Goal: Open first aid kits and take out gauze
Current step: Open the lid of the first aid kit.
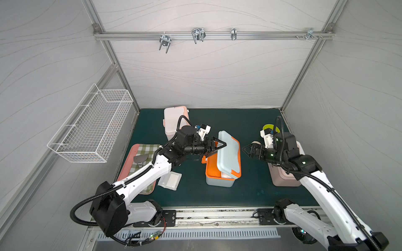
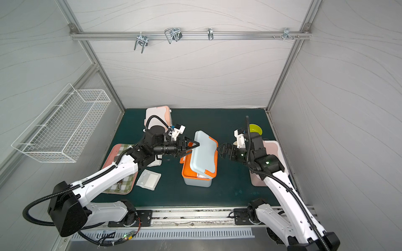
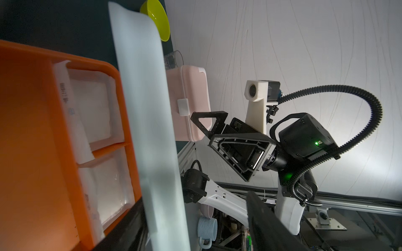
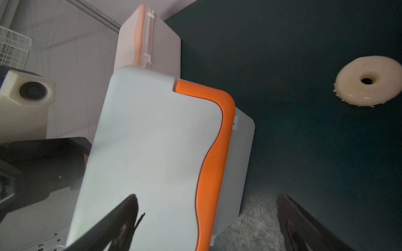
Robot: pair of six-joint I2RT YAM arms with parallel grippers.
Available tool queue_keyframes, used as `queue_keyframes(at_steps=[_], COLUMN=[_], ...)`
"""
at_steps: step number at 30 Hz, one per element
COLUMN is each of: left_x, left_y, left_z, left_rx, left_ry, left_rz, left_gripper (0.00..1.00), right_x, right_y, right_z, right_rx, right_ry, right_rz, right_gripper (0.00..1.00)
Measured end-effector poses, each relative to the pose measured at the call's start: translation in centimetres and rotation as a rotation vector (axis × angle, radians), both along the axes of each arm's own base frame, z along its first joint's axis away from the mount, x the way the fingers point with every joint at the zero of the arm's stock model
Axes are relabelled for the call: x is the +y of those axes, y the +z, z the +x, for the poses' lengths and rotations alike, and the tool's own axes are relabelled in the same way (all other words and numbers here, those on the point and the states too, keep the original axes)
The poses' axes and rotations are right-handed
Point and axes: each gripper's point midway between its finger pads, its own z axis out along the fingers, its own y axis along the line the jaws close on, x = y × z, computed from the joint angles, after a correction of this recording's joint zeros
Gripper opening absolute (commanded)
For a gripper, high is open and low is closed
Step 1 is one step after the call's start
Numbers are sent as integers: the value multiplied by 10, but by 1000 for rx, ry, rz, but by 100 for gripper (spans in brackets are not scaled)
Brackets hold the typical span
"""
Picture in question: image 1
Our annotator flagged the blue box orange handle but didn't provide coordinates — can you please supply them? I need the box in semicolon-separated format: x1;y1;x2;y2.
202;131;241;188

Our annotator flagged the pink first aid box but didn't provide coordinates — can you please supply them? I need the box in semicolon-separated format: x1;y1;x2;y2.
267;141;305;187

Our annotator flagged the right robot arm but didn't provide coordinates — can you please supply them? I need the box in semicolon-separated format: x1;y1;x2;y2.
242;132;389;251

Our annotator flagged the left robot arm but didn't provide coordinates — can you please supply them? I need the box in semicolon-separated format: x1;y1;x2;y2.
70;125;227;238

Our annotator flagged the green bowl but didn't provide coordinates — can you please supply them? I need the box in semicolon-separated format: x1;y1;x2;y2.
262;124;281;134

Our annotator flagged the green table mat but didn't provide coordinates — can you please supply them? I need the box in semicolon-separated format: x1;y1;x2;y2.
134;109;318;207

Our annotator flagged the green checkered cloth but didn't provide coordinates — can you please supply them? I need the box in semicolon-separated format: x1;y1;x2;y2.
127;144;159;175

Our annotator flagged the pink tray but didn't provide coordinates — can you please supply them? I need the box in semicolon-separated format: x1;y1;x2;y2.
117;146;172;200

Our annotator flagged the metal hook clamp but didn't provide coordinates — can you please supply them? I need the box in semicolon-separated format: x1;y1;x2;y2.
159;33;172;53

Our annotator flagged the metal u-bolt clamp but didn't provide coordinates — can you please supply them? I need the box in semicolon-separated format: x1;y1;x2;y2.
191;28;206;44

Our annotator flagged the aluminium crossbar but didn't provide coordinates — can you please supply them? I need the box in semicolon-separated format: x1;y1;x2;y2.
94;30;336;41

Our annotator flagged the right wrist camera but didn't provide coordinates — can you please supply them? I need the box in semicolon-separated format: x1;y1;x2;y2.
260;130;274;149

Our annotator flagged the white box peach handle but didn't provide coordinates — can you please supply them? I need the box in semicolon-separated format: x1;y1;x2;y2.
163;106;189;141

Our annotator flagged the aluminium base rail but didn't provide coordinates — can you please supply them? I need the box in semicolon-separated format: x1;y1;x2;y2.
87;205;345;231

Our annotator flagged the white wire basket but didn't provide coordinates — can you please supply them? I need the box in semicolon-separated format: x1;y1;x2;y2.
47;84;133;163

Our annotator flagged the small metal bracket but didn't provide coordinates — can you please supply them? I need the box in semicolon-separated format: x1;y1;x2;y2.
231;28;237;41

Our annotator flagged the metal screw bracket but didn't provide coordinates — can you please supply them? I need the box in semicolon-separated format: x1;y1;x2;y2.
295;28;323;41

